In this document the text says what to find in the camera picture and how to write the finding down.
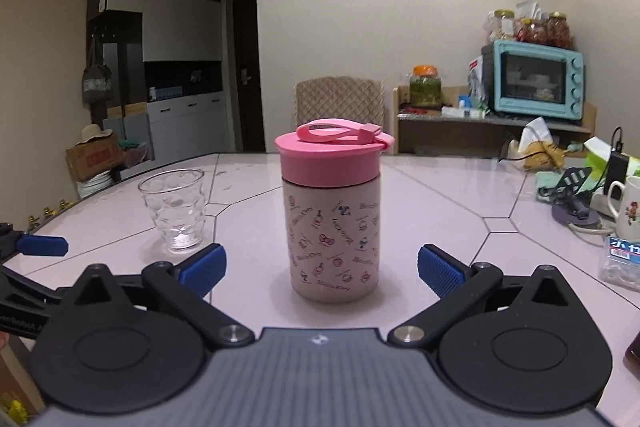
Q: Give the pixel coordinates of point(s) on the grey and black cabinet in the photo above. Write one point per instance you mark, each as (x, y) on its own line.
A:
(180, 57)

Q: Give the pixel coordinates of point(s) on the light blue toaster oven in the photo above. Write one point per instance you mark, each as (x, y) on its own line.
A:
(535, 82)

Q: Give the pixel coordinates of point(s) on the black power adapter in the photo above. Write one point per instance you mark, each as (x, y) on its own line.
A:
(616, 174)

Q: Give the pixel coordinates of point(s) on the flat white box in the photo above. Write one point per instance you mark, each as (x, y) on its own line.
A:
(462, 112)

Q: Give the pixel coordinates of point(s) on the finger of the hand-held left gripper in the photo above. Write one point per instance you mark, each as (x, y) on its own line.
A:
(30, 284)
(42, 246)

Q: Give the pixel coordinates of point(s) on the red and white carton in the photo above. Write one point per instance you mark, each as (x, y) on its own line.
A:
(479, 79)

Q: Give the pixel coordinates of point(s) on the straw hat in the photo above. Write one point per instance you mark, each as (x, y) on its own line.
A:
(95, 134)

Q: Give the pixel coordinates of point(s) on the tall jar of red contents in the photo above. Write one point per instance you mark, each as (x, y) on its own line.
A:
(558, 31)

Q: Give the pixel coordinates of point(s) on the black phone stand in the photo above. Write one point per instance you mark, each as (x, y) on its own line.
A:
(572, 184)

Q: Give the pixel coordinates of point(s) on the glass jar of pale nuts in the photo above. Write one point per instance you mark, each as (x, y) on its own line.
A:
(502, 24)

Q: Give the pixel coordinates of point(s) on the dark wooden door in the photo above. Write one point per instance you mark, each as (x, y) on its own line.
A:
(247, 67)

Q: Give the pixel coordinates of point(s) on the white cartoon print bottle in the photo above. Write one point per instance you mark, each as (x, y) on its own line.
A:
(330, 247)

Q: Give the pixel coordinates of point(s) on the clear packet with blue label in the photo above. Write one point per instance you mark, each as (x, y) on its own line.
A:
(622, 264)

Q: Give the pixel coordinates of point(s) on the grey hanging bag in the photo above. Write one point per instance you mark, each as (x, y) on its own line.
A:
(96, 82)

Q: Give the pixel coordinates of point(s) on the wooden shelf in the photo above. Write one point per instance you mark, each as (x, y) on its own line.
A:
(450, 132)

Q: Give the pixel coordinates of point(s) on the green cloth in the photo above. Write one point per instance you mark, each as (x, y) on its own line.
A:
(547, 182)

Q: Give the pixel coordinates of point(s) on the green jar with orange lid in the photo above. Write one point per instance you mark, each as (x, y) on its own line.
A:
(426, 87)

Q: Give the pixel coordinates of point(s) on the green tissue pack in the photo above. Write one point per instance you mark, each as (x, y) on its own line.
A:
(600, 154)

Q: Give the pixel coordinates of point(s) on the clear glass cup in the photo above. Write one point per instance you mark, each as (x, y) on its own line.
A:
(172, 207)

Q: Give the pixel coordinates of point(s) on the cardboard box with red print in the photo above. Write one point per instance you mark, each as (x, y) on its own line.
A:
(92, 159)

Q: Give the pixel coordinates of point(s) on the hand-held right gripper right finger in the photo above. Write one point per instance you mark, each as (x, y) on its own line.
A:
(440, 274)

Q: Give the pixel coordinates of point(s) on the white floral mug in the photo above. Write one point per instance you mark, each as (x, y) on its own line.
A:
(629, 207)

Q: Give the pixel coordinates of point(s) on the stack of white plates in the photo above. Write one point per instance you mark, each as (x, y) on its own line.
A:
(97, 187)

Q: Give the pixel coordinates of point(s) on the yellow snack bag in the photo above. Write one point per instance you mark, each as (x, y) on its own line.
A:
(542, 152)

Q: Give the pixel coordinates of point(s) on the small jar of red contents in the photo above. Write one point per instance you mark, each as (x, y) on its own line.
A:
(534, 32)

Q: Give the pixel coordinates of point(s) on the beige quilted chair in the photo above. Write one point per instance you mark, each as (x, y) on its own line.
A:
(340, 104)

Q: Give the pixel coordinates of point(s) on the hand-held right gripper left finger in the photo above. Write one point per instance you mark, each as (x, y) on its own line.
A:
(202, 269)

